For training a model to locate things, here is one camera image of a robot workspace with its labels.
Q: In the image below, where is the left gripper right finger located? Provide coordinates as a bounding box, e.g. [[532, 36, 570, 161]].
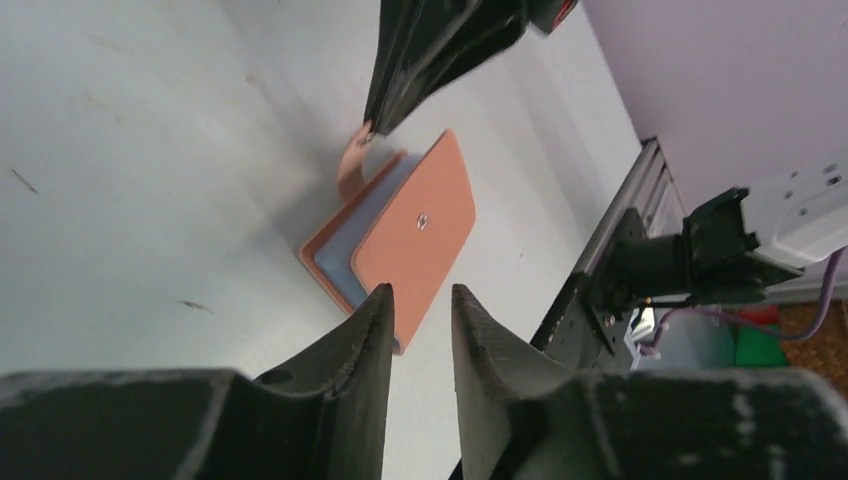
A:
[[452, 284, 847, 479]]

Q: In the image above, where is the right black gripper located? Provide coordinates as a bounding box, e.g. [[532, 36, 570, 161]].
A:
[[364, 0, 580, 136]]

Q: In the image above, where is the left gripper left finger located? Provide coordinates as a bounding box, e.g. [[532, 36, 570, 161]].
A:
[[1, 284, 394, 479]]

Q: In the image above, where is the orange leather card holder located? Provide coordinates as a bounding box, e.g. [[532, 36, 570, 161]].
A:
[[299, 124, 476, 355]]

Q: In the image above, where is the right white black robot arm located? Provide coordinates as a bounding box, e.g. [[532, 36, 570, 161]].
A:
[[364, 0, 847, 310]]

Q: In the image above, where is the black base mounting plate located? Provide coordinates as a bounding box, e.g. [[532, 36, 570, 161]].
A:
[[530, 207, 646, 372]]

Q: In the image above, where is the green box outside cell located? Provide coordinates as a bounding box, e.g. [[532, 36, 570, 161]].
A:
[[734, 327, 789, 368]]

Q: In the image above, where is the aluminium frame rail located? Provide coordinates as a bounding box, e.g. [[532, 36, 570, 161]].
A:
[[573, 137, 686, 274]]

